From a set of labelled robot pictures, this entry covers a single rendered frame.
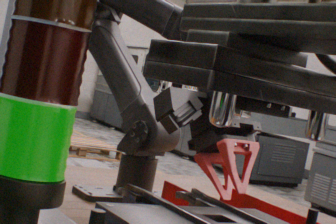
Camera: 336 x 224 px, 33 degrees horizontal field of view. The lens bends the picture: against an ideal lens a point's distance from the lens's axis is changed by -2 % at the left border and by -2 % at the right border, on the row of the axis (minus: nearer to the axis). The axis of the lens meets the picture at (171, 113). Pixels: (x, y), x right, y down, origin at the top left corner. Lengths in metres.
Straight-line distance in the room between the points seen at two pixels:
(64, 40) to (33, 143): 0.05
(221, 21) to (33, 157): 0.29
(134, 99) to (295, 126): 6.93
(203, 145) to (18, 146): 0.60
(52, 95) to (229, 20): 0.27
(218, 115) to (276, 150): 7.18
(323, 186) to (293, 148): 1.46
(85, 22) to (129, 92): 0.69
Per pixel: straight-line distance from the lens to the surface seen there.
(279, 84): 0.49
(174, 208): 0.55
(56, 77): 0.25
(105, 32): 1.00
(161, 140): 0.91
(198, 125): 0.84
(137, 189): 0.60
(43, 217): 0.69
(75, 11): 0.25
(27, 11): 0.25
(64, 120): 0.26
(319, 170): 6.57
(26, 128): 0.25
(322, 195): 6.51
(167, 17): 0.91
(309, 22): 0.43
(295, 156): 7.91
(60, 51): 0.25
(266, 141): 7.52
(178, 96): 0.79
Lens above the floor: 1.10
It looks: 3 degrees down
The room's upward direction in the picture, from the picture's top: 11 degrees clockwise
